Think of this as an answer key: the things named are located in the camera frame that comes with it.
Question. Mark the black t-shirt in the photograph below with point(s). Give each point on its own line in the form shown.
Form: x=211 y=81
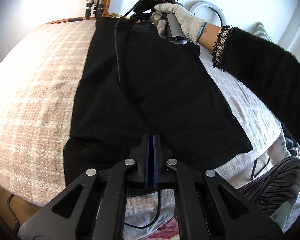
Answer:
x=136 y=83

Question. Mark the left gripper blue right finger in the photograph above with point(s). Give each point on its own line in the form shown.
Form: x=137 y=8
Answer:
x=172 y=174

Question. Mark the right forearm black sleeve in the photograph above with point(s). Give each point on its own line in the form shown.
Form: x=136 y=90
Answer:
x=269 y=71

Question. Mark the white ring light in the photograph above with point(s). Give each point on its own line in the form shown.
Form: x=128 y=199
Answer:
x=209 y=12

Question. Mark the green striped white pillow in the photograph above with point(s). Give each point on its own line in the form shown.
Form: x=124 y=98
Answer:
x=260 y=32

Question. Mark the grey striped trouser leg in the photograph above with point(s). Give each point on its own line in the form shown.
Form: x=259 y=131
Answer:
x=276 y=192

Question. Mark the right hand white glove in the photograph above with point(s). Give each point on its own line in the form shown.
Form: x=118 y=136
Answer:
x=191 y=26

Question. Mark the checkered beige bed cover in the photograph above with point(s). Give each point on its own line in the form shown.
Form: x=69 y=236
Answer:
x=38 y=81

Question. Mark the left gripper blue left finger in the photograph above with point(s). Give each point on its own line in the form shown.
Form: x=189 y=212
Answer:
x=126 y=178

